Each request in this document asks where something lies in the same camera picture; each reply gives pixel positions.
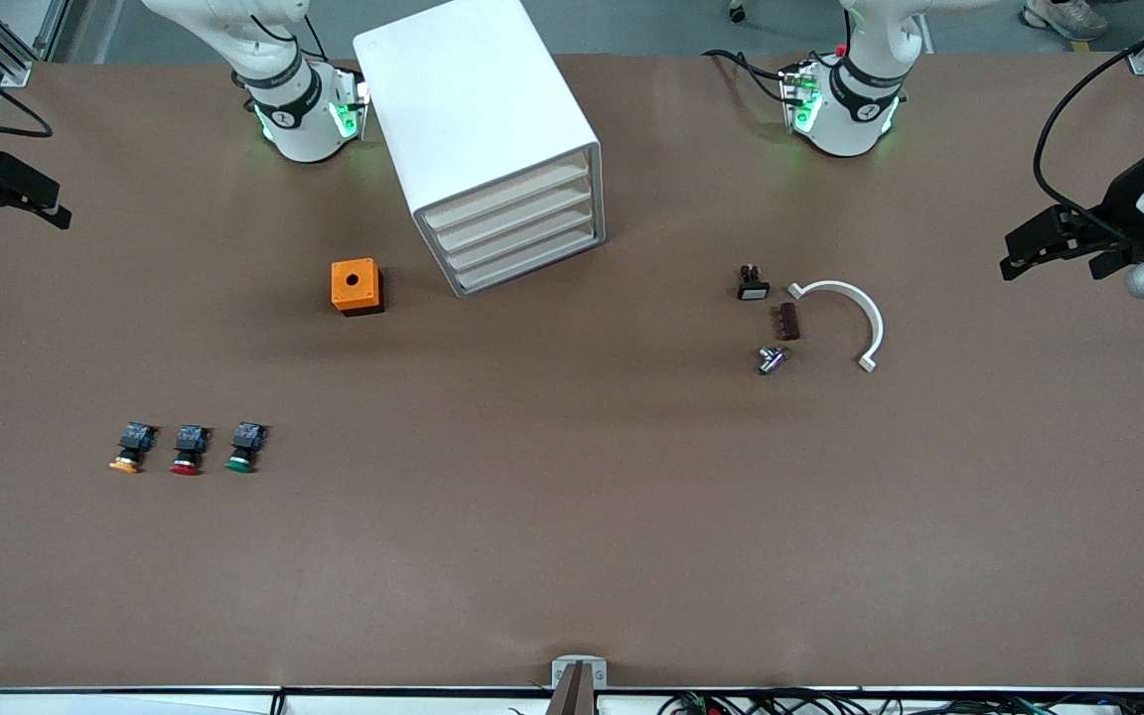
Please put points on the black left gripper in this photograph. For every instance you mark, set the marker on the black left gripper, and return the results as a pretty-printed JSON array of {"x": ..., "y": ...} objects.
[{"x": 1120, "y": 202}]

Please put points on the yellow mushroom push button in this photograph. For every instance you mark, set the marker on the yellow mushroom push button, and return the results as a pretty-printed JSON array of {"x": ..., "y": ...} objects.
[{"x": 133, "y": 442}]

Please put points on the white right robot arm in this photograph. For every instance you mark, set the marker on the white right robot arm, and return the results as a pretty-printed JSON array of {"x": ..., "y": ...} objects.
[{"x": 299, "y": 119}]

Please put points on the red mushroom push button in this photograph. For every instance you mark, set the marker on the red mushroom push button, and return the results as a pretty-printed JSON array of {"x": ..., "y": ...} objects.
[{"x": 190, "y": 445}]

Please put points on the green mushroom push button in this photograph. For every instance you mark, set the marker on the green mushroom push button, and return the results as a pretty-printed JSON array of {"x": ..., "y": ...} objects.
[{"x": 246, "y": 443}]

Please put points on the person's shoe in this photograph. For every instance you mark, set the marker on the person's shoe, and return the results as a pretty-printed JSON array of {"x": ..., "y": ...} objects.
[{"x": 1069, "y": 18}]

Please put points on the brown terminal block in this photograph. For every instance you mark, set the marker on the brown terminal block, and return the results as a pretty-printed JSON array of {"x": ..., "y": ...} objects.
[{"x": 788, "y": 322}]

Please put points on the white curved plastic bracket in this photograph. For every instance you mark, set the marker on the white curved plastic bracket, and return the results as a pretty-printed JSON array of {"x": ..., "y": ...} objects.
[{"x": 871, "y": 318}]

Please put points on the silver metal selector switch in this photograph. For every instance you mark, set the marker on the silver metal selector switch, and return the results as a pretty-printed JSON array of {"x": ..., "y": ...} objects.
[{"x": 771, "y": 359}]

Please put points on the small black white-faced switch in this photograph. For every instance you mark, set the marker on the small black white-faced switch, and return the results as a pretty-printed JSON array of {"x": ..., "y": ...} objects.
[{"x": 753, "y": 285}]

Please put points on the orange button enclosure box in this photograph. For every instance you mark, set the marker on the orange button enclosure box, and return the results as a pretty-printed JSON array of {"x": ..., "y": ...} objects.
[{"x": 354, "y": 283}]

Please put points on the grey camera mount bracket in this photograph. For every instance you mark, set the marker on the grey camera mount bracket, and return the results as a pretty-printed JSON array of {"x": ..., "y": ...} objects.
[{"x": 564, "y": 673}]

